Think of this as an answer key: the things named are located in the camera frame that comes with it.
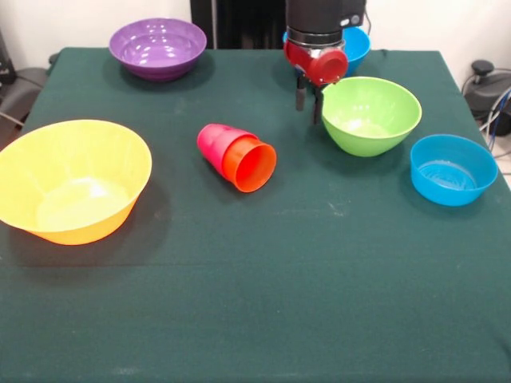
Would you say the pink cup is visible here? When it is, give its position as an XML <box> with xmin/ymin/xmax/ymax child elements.
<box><xmin>196</xmin><ymin>123</ymin><xmax>259</xmax><ymax>176</ymax></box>

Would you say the dark green tablecloth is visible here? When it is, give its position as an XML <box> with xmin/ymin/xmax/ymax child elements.
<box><xmin>0</xmin><ymin>47</ymin><xmax>511</xmax><ymax>383</ymax></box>

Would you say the orange-red cup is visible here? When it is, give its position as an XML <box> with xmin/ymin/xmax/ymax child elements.
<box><xmin>221</xmin><ymin>133</ymin><xmax>278</xmax><ymax>195</ymax></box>

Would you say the deep blue bowl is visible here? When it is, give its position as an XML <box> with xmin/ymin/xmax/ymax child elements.
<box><xmin>281</xmin><ymin>26</ymin><xmax>371</xmax><ymax>79</ymax></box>

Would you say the purple bowl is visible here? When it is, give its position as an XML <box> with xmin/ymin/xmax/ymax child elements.
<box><xmin>108</xmin><ymin>17</ymin><xmax>208</xmax><ymax>83</ymax></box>

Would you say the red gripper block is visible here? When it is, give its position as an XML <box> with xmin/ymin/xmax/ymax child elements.
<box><xmin>283</xmin><ymin>38</ymin><xmax>350</xmax><ymax>126</ymax></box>

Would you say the shallow blue bowl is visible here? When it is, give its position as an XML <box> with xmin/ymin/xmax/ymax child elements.
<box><xmin>410</xmin><ymin>133</ymin><xmax>499</xmax><ymax>207</ymax></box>

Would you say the large orange bowl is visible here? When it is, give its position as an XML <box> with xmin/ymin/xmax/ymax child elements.
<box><xmin>0</xmin><ymin>119</ymin><xmax>153</xmax><ymax>247</ymax></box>

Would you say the large green bowl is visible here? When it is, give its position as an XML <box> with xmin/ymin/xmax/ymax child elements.
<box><xmin>321</xmin><ymin>76</ymin><xmax>423</xmax><ymax>158</ymax></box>

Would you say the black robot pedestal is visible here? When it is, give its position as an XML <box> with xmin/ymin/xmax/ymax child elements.
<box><xmin>190</xmin><ymin>0</ymin><xmax>288</xmax><ymax>49</ymax></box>

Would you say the tangle of cables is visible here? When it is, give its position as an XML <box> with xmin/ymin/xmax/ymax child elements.
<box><xmin>478</xmin><ymin>89</ymin><xmax>511</xmax><ymax>156</ymax></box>

